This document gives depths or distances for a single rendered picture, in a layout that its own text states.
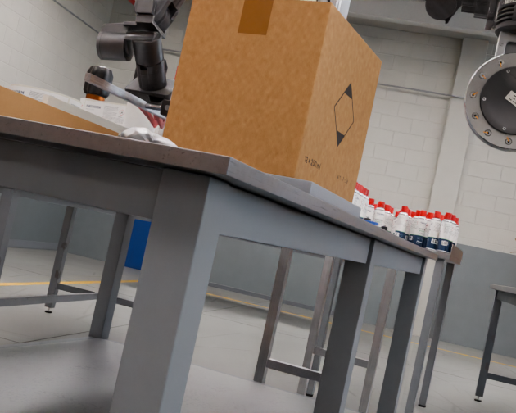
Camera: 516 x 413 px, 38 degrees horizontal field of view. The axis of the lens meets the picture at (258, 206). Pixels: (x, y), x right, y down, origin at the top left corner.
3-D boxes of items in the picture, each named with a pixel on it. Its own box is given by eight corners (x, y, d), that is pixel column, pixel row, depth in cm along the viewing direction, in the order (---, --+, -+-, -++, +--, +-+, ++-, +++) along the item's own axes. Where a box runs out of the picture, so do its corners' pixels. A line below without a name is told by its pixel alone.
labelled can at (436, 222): (435, 251, 391) (443, 212, 391) (425, 249, 391) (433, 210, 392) (435, 251, 396) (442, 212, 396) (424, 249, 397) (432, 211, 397)
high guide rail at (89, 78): (278, 175, 227) (278, 170, 228) (281, 176, 227) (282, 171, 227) (83, 80, 126) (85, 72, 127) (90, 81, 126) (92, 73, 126)
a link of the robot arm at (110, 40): (155, -6, 147) (169, 12, 155) (100, -8, 149) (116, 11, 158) (146, 53, 145) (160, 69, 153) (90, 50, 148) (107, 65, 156)
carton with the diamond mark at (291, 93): (237, 183, 149) (266, 49, 150) (352, 204, 139) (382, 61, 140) (157, 154, 122) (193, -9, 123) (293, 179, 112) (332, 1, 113)
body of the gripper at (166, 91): (140, 82, 160) (135, 50, 156) (183, 89, 157) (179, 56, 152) (124, 96, 156) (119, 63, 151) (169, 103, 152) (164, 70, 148)
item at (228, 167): (124, 195, 320) (125, 190, 320) (436, 260, 276) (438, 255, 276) (-511, 35, 123) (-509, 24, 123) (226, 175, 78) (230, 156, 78)
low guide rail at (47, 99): (251, 188, 230) (252, 182, 230) (255, 188, 229) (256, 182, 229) (40, 105, 129) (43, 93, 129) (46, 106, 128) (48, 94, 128)
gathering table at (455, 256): (329, 379, 464) (360, 230, 467) (431, 407, 443) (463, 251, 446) (296, 394, 396) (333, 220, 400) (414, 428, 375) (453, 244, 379)
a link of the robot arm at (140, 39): (154, 38, 146) (164, 26, 150) (120, 36, 147) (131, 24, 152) (159, 71, 150) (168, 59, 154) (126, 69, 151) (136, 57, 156)
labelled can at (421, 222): (414, 247, 409) (421, 210, 410) (423, 249, 406) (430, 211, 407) (409, 246, 405) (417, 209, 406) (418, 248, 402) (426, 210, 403)
